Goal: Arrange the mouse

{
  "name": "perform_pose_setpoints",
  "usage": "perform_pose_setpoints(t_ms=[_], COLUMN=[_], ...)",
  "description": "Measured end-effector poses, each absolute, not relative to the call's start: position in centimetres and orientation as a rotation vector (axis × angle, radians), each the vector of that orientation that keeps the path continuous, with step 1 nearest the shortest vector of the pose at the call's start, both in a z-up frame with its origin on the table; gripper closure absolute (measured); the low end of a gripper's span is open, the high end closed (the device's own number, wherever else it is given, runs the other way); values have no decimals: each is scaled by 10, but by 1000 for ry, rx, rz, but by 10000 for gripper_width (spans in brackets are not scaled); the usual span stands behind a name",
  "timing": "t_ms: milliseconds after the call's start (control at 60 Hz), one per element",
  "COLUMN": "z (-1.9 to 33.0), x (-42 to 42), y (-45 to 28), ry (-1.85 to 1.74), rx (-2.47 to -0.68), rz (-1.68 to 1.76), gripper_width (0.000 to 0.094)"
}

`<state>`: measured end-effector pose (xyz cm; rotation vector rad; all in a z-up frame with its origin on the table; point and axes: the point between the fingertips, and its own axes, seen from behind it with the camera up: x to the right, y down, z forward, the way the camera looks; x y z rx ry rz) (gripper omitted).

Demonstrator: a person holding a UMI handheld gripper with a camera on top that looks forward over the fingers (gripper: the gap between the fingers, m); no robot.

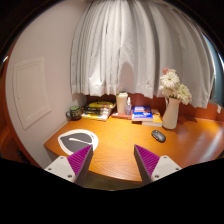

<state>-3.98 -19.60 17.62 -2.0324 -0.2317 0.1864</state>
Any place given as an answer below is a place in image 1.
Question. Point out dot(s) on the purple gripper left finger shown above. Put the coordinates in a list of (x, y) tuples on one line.
[(73, 168)]

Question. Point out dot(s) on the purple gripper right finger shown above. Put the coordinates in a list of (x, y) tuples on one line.
[(153, 167)]

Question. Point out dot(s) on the dark grey computer mouse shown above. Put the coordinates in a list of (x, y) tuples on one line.
[(160, 137)]

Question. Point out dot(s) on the yellow and white book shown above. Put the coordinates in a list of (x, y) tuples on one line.
[(156, 122)]

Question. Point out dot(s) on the blue book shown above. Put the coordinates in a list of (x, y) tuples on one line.
[(142, 113)]

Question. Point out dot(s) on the white ceramic vase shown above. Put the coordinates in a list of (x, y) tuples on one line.
[(170, 116)]

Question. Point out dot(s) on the dark green mug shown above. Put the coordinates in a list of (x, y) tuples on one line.
[(74, 113)]

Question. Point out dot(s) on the red flat book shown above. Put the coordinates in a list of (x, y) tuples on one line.
[(121, 116)]

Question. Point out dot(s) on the stack of books yellow top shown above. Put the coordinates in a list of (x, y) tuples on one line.
[(100, 110)]

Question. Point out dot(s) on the clear sanitizer bottle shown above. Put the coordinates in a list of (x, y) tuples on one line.
[(128, 106)]

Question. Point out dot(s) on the white cylindrical container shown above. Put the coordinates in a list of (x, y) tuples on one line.
[(121, 99)]

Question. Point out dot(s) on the white flower bouquet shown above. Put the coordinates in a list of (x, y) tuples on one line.
[(171, 87)]

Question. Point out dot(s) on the white pleated curtain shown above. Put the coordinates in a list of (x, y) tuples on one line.
[(124, 44)]

